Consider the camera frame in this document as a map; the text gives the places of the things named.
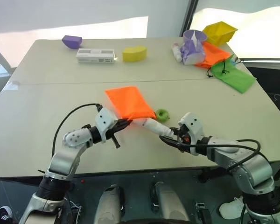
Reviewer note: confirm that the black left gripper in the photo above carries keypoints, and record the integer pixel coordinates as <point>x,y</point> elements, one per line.
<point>113,129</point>

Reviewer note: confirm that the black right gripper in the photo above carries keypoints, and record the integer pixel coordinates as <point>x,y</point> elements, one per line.
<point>183,133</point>

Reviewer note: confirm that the white tube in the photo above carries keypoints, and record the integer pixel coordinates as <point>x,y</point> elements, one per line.
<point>154,127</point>

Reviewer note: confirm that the orange fabric pouch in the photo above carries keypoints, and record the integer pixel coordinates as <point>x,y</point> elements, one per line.
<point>128,102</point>
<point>214,54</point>

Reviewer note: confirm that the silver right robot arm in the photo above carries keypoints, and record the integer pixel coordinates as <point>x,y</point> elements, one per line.
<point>254,172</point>

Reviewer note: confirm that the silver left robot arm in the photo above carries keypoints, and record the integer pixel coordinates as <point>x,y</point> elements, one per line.
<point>63,161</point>

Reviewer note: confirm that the green fabric pouch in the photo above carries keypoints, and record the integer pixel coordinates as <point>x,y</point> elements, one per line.
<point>235,77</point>

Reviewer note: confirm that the black table caster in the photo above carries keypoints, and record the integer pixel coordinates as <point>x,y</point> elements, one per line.
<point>203,176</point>

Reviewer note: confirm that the grey rounded leg cover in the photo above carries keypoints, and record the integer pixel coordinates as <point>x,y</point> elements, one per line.
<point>109,205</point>
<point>168,203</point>

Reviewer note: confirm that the yellow curved foam block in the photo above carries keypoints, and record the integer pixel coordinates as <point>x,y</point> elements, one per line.
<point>134,54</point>

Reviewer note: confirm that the white printed carton box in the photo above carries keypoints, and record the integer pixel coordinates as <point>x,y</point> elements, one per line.
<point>94,56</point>

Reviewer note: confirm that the small white pink bottle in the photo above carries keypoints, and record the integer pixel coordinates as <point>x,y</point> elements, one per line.
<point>177,52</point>

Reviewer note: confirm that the white shoe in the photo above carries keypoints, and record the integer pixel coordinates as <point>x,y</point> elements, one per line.
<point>231,207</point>

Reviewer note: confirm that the small teal item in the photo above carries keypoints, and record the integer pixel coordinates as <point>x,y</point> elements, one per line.
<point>234,61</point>

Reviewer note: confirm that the purple bowl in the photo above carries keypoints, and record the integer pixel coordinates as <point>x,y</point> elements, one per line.
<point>71,42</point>

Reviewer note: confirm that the purple round cup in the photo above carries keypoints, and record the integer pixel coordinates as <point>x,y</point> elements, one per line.
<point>189,35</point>

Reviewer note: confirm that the yellow plastic bin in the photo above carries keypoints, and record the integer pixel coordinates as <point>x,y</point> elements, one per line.
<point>220,32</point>

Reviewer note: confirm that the black white striped sneaker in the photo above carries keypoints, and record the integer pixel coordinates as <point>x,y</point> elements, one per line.
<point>4,215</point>

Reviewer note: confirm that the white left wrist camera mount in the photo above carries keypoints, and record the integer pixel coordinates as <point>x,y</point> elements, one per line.
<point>103,119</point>

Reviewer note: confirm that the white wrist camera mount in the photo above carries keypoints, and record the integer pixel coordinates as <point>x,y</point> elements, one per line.
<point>103,119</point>
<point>193,128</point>

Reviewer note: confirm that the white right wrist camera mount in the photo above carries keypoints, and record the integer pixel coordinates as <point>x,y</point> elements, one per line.
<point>193,128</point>

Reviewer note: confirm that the dark window frame post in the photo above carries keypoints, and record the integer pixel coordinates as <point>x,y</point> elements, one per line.
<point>190,16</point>

